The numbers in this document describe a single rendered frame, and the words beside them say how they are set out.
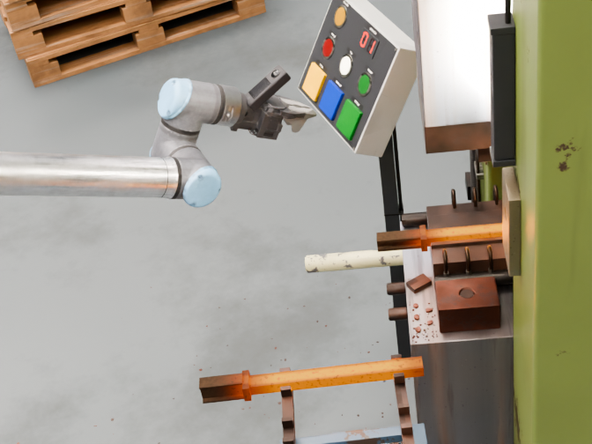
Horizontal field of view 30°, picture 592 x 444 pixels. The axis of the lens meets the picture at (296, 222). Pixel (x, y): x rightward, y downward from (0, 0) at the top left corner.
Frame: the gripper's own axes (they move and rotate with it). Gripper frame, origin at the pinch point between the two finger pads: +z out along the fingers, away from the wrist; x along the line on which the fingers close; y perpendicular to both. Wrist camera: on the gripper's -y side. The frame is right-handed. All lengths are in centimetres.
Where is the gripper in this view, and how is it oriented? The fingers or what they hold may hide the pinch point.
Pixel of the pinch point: (312, 110)
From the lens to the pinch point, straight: 259.1
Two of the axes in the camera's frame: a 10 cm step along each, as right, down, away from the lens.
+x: 4.0, 5.5, -7.3
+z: 8.5, 0.8, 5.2
